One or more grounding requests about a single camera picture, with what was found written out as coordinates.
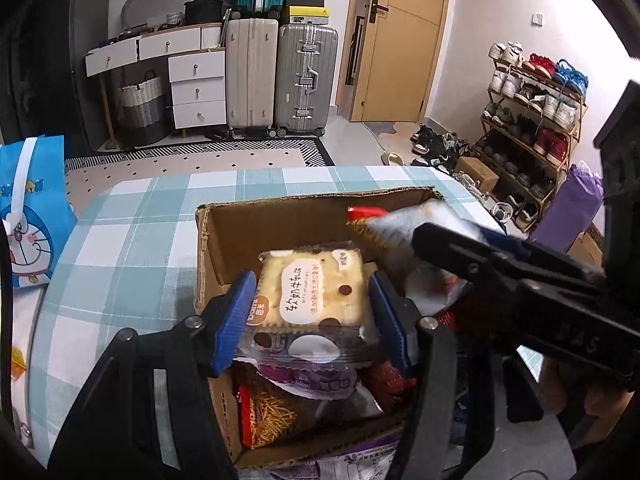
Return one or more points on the printed floor cardboard box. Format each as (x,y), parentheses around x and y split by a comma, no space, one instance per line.
(590,245)

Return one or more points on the pile of floor shoes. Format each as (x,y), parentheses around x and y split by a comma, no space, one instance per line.
(440,145)

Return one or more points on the white oval frame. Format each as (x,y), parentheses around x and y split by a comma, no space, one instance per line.
(150,0)

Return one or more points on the red noodle snack packet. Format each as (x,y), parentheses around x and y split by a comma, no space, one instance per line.
(285,410)

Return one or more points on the rows of shoes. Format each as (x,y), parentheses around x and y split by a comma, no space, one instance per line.
(540,110)

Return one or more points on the purple bag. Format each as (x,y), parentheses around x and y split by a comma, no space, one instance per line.
(570,210)

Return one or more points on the woven laundry basket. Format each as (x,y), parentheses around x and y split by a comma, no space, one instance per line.
(142,110)

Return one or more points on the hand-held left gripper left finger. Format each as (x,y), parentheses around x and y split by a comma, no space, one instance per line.
(235,320)

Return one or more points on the person's right hand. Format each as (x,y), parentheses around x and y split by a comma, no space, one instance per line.
(590,402)

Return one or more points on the white light switch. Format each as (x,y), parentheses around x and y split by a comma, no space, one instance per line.
(536,19)

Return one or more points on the blue cartoon tote bag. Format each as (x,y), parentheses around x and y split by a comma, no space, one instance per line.
(35,220)

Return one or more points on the silver suitcase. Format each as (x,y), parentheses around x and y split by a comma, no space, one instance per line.
(305,80)

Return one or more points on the brown cardboard box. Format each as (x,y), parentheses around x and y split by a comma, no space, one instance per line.
(235,235)

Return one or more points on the wooden door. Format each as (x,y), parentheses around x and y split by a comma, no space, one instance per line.
(395,35)

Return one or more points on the small plain cardboard box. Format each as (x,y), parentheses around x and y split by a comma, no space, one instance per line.
(475,172)

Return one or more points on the clear biscuit packet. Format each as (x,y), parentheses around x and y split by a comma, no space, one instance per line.
(315,300)

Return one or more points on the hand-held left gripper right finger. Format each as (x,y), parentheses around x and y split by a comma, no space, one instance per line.
(392,325)

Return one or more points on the blue checkered tablecloth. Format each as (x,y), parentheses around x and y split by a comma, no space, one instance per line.
(125,270)

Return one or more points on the beige suitcase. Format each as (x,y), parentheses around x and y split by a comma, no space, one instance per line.
(250,75)

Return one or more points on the patterned floor rug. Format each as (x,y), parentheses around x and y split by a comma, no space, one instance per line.
(200,160)

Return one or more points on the wooden shoe rack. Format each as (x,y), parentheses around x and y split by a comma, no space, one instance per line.
(530,135)

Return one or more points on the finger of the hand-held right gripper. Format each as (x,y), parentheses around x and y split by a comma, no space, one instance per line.
(465,255)
(505,242)

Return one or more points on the beige slipper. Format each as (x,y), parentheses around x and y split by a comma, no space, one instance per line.
(392,159)

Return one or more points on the white drawer cabinet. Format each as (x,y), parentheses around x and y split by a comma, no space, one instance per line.
(185,75)

